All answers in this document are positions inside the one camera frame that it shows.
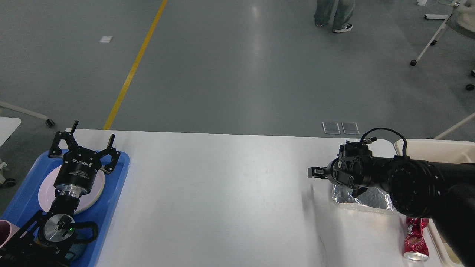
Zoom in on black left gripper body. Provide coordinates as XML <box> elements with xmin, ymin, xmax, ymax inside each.
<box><xmin>54</xmin><ymin>148</ymin><xmax>102</xmax><ymax>199</ymax></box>

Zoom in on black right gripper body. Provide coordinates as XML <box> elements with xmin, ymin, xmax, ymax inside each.
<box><xmin>326</xmin><ymin>140</ymin><xmax>373</xmax><ymax>189</ymax></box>

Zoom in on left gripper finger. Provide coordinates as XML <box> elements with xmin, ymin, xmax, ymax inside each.
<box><xmin>48</xmin><ymin>121</ymin><xmax>80</xmax><ymax>159</ymax></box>
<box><xmin>94</xmin><ymin>135</ymin><xmax>121</xmax><ymax>174</ymax></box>

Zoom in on aluminium foil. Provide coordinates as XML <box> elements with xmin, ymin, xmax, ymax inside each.
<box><xmin>330</xmin><ymin>185</ymin><xmax>398</xmax><ymax>214</ymax></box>

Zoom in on pink plate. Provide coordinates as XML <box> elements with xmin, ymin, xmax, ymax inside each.
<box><xmin>38</xmin><ymin>166</ymin><xmax>105</xmax><ymax>214</ymax></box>

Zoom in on crushed red soda can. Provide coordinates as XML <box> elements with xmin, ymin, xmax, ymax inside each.
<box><xmin>403</xmin><ymin>217</ymin><xmax>429</xmax><ymax>262</ymax></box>

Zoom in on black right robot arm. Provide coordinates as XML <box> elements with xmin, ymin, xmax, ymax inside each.
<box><xmin>308</xmin><ymin>132</ymin><xmax>474</xmax><ymax>267</ymax></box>

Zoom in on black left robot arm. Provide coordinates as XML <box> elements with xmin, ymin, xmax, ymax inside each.
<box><xmin>1</xmin><ymin>121</ymin><xmax>121</xmax><ymax>267</ymax></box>

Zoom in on white stand leg left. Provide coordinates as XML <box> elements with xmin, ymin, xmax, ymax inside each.
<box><xmin>0</xmin><ymin>101</ymin><xmax>55</xmax><ymax>128</ymax></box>

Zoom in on white stand leg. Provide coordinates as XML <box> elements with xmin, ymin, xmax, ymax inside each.
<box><xmin>426</xmin><ymin>113</ymin><xmax>475</xmax><ymax>140</ymax></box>
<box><xmin>0</xmin><ymin>101</ymin><xmax>55</xmax><ymax>128</ymax></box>

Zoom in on right floor outlet cover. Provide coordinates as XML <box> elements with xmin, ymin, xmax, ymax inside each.
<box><xmin>341</xmin><ymin>122</ymin><xmax>360</xmax><ymax>135</ymax></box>

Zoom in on floor outlet cover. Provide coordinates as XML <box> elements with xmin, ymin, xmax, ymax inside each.
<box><xmin>341</xmin><ymin>122</ymin><xmax>360</xmax><ymax>135</ymax></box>
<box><xmin>322</xmin><ymin>122</ymin><xmax>341</xmax><ymax>135</ymax></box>

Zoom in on left floor outlet cover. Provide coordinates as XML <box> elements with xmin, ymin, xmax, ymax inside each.
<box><xmin>322</xmin><ymin>122</ymin><xmax>341</xmax><ymax>135</ymax></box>

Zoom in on white side table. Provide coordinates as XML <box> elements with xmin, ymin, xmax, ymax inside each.
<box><xmin>0</xmin><ymin>116</ymin><xmax>22</xmax><ymax>187</ymax></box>

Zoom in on pink ribbed cup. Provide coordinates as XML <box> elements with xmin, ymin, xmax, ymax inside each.
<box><xmin>0</xmin><ymin>219</ymin><xmax>19</xmax><ymax>248</ymax></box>

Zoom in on beige plastic bin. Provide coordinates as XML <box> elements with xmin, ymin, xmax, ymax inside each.
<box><xmin>407</xmin><ymin>139</ymin><xmax>475</xmax><ymax>267</ymax></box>

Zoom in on white stand leg right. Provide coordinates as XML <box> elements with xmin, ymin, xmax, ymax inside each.
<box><xmin>426</xmin><ymin>113</ymin><xmax>475</xmax><ymax>140</ymax></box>

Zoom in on person in jeans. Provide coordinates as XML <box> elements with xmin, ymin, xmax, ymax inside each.
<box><xmin>314</xmin><ymin>0</ymin><xmax>356</xmax><ymax>33</ymax></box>

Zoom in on white rolling stand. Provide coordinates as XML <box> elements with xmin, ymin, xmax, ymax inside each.
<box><xmin>409</xmin><ymin>0</ymin><xmax>475</xmax><ymax>66</ymax></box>

